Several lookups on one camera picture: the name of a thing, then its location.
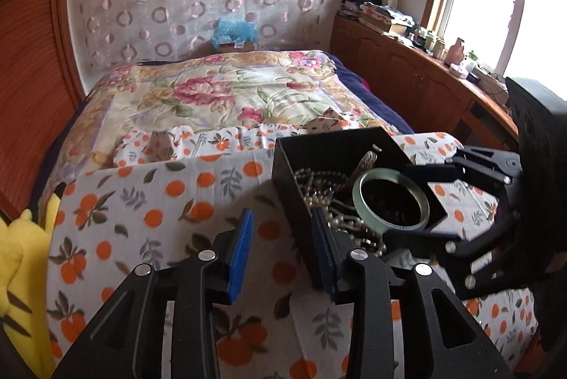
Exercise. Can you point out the white tissue box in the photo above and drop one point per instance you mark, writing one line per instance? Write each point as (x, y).
(459, 71)

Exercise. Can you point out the long wooden cabinet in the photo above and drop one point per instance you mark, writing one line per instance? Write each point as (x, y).
(398, 69)

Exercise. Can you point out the small cardboard box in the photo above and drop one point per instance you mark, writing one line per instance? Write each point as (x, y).
(237, 47)

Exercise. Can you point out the navy blue bed sheet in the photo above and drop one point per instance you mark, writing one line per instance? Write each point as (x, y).
(367, 91)

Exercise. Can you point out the black square box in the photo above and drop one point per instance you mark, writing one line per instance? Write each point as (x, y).
(297, 210)

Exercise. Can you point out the blue plastic bag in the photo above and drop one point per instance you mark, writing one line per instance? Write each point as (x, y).
(234, 31)

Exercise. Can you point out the floral blanket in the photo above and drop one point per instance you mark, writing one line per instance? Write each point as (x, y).
(199, 91)

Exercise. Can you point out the wooden headboard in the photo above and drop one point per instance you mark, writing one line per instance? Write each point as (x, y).
(31, 73)

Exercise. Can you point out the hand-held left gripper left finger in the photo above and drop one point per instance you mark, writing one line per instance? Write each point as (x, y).
(241, 255)

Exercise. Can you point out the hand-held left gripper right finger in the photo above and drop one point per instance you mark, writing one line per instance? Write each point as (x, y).
(323, 259)

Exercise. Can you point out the stack of books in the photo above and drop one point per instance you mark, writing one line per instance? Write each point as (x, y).
(383, 18)

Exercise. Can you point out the orange fruit print cloth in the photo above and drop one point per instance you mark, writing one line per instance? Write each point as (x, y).
(146, 210)

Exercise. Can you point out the white power strip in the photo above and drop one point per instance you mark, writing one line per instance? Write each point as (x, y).
(489, 83)

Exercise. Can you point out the pink bottle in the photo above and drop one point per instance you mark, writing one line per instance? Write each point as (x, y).
(455, 51)

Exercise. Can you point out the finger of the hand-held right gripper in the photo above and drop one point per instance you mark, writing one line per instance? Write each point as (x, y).
(478, 268)
(478, 164)

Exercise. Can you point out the pile of dark clothes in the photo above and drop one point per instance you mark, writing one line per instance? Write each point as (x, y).
(361, 0)

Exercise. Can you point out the yellow plush toy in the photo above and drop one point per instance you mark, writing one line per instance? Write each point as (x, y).
(17, 272)

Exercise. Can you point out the green jade bangle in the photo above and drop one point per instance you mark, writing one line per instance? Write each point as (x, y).
(359, 206)

